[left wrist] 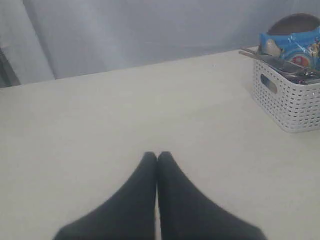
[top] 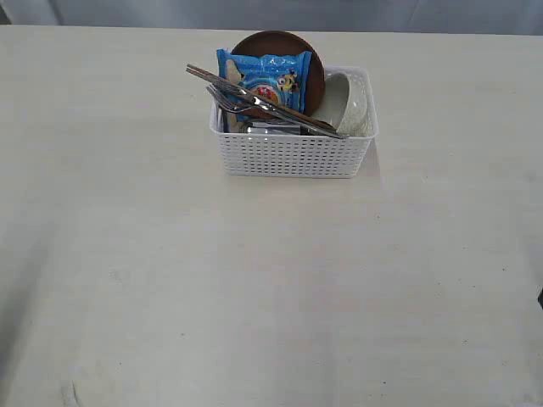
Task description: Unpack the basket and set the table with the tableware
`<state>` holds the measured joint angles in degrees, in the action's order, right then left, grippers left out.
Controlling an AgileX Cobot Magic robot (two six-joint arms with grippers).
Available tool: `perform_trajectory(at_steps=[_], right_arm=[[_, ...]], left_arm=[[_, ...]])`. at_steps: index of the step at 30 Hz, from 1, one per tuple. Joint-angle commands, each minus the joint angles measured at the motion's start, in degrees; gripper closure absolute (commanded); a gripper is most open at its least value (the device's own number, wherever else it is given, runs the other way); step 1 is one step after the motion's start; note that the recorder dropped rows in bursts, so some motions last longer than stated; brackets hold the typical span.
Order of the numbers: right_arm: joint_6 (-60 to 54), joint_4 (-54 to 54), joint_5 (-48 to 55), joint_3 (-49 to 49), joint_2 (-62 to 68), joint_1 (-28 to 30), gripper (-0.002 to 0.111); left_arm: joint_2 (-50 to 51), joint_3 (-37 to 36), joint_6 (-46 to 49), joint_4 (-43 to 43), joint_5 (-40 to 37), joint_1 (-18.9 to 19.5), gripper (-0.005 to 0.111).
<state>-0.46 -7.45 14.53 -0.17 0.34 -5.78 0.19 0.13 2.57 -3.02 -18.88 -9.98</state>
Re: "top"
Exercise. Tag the white perforated plastic basket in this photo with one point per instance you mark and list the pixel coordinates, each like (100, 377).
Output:
(287, 155)

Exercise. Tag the silver metal knife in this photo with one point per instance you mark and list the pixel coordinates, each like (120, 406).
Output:
(237, 100)

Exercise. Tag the white ceramic bowl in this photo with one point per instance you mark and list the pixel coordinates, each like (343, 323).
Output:
(344, 105)

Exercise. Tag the brown wooden chopstick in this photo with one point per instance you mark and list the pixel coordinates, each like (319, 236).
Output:
(203, 74)

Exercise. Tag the silver metal fork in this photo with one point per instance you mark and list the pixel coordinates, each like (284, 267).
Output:
(231, 106)

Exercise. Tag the blue chips bag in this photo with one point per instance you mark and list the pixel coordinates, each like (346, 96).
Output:
(281, 79)

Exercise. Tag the brown wooden spoon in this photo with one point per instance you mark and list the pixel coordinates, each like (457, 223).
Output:
(295, 119)

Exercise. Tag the brown round plate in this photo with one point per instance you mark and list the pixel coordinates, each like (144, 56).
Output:
(286, 43)

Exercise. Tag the shiny metal cup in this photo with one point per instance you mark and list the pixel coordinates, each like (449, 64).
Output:
(270, 127)

